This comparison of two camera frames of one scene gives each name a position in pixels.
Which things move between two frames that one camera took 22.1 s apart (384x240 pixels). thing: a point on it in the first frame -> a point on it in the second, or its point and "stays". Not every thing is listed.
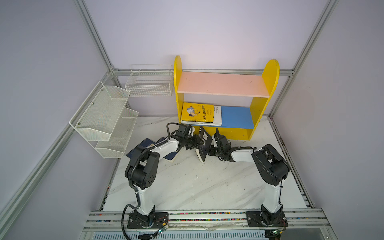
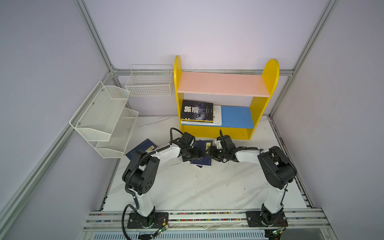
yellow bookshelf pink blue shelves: (242, 97) stays
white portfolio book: (217, 118) stays
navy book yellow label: (146, 143) stays
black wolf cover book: (202, 151) -> (198, 110)
